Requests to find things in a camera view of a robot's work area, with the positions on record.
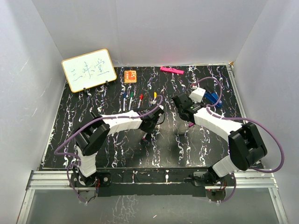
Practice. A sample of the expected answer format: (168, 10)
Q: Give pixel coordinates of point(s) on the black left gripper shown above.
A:
(150, 130)

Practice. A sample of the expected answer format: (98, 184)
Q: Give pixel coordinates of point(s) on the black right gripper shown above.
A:
(189, 99)

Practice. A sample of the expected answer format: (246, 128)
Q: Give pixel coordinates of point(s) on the red-tipped white pen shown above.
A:
(140, 101)

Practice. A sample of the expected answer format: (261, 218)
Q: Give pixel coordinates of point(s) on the yellow-tipped white pen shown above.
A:
(154, 100)

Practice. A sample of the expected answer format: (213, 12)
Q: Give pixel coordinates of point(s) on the green-tipped white pen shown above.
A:
(131, 99)

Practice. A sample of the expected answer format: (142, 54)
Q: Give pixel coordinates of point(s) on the blue-tipped white pen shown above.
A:
(124, 101)

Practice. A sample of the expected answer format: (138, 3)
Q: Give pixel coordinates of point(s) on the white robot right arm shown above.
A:
(245, 143)

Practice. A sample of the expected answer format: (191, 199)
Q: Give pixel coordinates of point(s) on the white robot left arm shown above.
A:
(89, 141)

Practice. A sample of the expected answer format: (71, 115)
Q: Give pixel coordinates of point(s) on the blue clamp tool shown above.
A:
(213, 98)

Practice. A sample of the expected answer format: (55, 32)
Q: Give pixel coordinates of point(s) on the pink plastic clip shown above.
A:
(171, 70)

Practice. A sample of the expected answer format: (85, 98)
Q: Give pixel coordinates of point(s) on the small wooden-framed whiteboard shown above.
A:
(89, 70)

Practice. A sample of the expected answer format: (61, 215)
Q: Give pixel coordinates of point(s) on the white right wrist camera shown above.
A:
(197, 94)

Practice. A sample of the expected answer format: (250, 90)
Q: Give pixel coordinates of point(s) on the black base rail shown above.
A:
(151, 181)

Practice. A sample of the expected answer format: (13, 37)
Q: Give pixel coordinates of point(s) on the aluminium frame rail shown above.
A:
(273, 191)

